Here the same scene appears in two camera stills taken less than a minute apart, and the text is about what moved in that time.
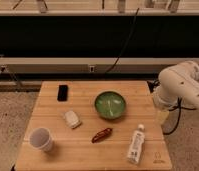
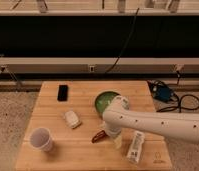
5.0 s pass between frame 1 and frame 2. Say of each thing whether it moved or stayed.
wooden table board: stayed
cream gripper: moved
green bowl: stayed
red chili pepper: stayed
